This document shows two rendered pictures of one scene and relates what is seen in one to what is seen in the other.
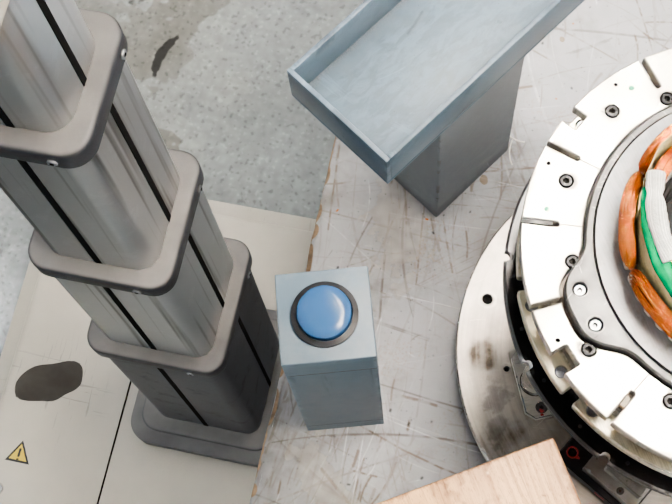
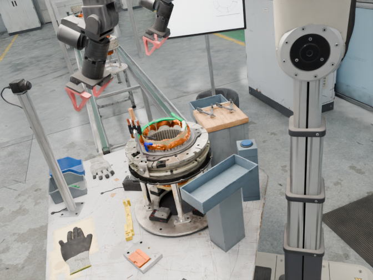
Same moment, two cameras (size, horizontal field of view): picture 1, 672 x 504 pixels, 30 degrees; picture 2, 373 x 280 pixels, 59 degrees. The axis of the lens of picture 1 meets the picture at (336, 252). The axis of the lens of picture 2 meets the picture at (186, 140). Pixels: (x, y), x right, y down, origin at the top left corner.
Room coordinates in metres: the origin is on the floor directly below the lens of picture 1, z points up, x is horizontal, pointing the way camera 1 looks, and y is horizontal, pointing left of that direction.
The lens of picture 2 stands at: (1.32, -0.19, 1.70)
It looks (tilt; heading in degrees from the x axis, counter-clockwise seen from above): 29 degrees down; 181
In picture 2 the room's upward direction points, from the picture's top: 10 degrees counter-clockwise
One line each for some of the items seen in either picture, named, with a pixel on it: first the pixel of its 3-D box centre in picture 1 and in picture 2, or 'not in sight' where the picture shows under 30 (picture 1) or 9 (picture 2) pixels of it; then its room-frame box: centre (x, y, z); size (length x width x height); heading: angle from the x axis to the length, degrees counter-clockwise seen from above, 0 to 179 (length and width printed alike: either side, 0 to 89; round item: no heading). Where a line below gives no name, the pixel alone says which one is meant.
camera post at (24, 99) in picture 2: not in sight; (49, 157); (0.15, -0.77, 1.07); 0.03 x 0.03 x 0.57; 80
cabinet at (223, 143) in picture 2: not in sight; (222, 143); (0.02, -0.05, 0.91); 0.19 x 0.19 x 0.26; 10
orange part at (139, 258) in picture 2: not in sight; (139, 258); (0.51, -0.44, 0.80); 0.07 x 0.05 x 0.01; 40
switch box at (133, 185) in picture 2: not in sight; (134, 181); (0.06, -0.49, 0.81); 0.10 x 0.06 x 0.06; 72
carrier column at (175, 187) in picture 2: not in sight; (177, 200); (0.36, -0.28, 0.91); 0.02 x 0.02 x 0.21
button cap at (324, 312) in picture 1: (324, 312); (246, 143); (0.26, 0.02, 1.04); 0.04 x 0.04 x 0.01
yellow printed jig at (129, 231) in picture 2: not in sight; (127, 218); (0.29, -0.50, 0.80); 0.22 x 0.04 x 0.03; 9
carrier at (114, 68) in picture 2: not in sight; (104, 55); (-1.98, -0.89, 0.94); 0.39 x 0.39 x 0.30
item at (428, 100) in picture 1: (446, 92); (223, 209); (0.47, -0.12, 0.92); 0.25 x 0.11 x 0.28; 125
